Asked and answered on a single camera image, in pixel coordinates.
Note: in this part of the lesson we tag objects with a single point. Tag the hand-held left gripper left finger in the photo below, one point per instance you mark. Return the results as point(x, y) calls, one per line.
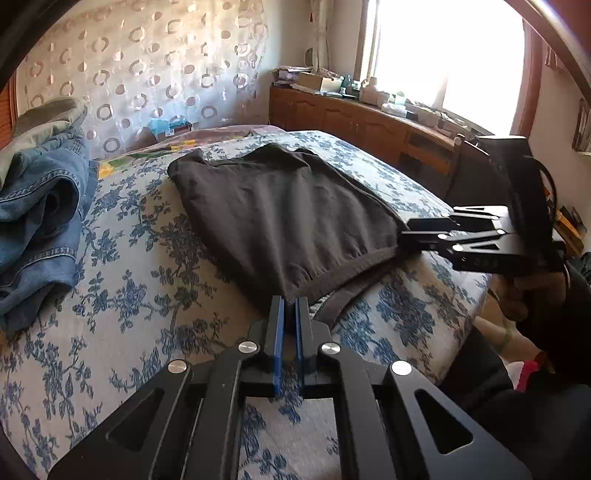
point(278, 350)

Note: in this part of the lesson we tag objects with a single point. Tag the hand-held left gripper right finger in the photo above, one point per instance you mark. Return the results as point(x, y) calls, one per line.
point(301, 350)

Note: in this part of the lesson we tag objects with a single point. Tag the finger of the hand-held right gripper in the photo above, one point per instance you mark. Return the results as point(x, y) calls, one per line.
point(466, 251)
point(434, 224)

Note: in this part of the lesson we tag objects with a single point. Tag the dark brown sweatshirt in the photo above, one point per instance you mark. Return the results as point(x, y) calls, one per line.
point(286, 221)

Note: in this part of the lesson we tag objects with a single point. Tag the grey-green pants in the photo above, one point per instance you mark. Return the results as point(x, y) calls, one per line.
point(51, 113)

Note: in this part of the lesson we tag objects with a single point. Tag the person's right hand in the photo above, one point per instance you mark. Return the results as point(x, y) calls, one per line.
point(531, 290)

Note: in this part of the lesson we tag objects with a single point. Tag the dark wooden chair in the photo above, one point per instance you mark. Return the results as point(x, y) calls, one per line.
point(471, 175)

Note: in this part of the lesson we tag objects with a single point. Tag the white tissue pack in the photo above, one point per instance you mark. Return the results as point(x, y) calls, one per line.
point(393, 109)

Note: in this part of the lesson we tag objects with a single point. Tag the green-capped bottle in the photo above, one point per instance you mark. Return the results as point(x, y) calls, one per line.
point(399, 97)

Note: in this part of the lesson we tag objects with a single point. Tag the wooden cabinet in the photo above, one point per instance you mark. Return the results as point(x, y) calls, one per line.
point(346, 120)

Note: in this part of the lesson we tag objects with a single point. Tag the white jug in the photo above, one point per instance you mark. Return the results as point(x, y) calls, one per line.
point(369, 92)

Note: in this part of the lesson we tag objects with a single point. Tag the blue floral bed sheet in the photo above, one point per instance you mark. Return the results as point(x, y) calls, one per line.
point(138, 300)

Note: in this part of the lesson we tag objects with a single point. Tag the window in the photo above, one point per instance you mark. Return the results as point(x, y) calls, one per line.
point(438, 55)

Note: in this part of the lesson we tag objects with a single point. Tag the blue bottle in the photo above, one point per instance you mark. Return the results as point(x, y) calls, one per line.
point(347, 84)

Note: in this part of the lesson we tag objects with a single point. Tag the cardboard box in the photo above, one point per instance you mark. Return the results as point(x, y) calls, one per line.
point(318, 82)

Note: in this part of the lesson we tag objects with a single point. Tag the person's black clothing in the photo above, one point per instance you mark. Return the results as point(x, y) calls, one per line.
point(531, 429)

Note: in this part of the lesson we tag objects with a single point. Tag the stack of papers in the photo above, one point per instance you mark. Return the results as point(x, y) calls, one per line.
point(288, 76)

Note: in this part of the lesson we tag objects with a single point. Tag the white tied window curtain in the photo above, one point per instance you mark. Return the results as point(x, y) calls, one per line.
point(323, 27)

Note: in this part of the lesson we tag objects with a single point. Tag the colourful floral bed cover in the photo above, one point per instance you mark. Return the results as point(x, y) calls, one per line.
point(134, 159)

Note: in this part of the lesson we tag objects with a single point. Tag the blue box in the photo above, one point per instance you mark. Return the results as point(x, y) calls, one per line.
point(168, 129)

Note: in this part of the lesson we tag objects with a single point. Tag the blue jeans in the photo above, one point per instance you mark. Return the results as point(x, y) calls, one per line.
point(41, 207)

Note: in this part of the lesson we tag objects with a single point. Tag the circle-patterned curtain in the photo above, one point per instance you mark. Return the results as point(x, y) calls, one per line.
point(161, 55)

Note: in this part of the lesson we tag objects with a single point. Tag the framed wall picture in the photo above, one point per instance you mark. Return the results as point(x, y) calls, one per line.
point(582, 127)

